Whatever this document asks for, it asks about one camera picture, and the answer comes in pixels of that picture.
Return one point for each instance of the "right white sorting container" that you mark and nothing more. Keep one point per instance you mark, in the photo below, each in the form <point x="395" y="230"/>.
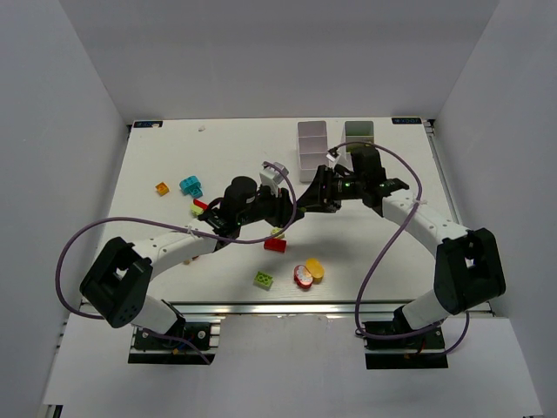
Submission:
<point x="356" y="133"/>

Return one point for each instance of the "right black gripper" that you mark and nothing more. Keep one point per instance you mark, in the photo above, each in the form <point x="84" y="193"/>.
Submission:
<point x="325" y="188"/>

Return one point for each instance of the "lime 2x2 lego brick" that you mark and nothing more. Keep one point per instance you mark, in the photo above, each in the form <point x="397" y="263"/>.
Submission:
<point x="263" y="280"/>

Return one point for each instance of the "red flower lego piece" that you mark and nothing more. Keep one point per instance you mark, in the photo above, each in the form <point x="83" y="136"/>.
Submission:
<point x="302" y="277"/>

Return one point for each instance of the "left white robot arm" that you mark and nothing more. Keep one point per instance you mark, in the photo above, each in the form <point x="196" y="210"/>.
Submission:
<point x="118" y="281"/>

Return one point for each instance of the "orange small lego brick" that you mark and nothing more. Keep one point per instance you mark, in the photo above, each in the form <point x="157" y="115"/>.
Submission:
<point x="162" y="189"/>

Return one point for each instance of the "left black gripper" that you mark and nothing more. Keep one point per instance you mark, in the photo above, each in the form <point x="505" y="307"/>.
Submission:
<point x="282" y="208"/>

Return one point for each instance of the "yellow oval lego piece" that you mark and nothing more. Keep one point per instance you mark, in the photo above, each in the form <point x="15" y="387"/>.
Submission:
<point x="315" y="269"/>

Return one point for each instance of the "white sorting container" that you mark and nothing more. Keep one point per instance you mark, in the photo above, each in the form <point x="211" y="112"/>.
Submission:
<point x="312" y="146"/>
<point x="356" y="133"/>

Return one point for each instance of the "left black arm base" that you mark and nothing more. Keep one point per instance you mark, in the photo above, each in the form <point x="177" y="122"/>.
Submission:
<point x="196" y="345"/>

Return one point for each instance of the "red 2x3 lego brick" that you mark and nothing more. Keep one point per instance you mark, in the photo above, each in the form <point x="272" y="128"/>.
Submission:
<point x="275" y="245"/>

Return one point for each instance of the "pale green 2x2 lego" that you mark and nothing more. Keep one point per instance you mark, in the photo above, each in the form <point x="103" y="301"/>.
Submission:
<point x="277" y="233"/>

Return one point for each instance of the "cyan arched lego brick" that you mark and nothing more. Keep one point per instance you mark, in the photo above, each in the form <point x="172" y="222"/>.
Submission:
<point x="191" y="186"/>

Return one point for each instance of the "left white sorting container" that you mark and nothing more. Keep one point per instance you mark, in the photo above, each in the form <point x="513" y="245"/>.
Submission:
<point x="312" y="146"/>

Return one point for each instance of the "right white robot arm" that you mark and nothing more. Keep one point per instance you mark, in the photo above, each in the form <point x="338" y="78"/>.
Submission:
<point x="468" y="269"/>

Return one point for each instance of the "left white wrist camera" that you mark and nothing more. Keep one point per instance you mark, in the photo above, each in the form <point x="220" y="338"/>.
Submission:
<point x="272" y="175"/>

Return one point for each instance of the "red curved lego brick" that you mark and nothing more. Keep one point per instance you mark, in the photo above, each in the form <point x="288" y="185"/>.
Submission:
<point x="200" y="204"/>

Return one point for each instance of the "pale green small lego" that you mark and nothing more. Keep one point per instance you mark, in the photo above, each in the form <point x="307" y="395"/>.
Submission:
<point x="196" y="210"/>

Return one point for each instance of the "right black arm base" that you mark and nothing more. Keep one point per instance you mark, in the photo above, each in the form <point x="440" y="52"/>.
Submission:
<point x="385" y="350"/>

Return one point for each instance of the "aluminium table rail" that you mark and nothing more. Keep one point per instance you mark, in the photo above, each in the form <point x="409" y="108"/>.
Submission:
<point x="289" y="308"/>

